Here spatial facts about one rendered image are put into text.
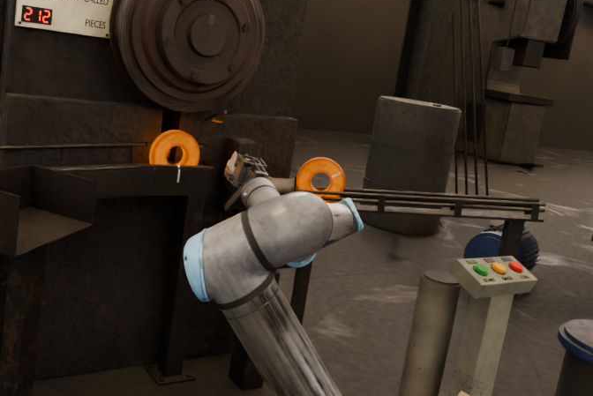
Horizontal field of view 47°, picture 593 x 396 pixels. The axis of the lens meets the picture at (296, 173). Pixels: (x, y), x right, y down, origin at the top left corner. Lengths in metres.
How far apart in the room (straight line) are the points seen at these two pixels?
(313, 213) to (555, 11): 8.95
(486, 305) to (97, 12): 1.38
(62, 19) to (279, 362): 1.22
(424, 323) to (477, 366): 0.19
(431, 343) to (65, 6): 1.43
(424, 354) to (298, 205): 1.04
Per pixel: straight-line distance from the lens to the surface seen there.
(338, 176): 2.20
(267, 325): 1.22
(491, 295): 1.96
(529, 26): 9.69
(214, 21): 1.99
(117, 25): 1.98
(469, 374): 2.07
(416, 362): 2.14
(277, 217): 1.15
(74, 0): 2.08
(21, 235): 1.71
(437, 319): 2.08
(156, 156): 2.09
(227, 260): 1.16
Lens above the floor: 1.12
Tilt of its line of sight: 10 degrees down
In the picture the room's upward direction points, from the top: 9 degrees clockwise
